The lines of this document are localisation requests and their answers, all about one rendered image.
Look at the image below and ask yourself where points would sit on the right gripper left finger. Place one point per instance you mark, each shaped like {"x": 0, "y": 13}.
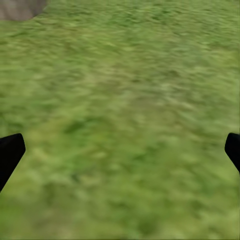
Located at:
{"x": 12, "y": 149}

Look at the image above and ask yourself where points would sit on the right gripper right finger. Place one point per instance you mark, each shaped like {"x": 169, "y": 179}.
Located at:
{"x": 232, "y": 149}

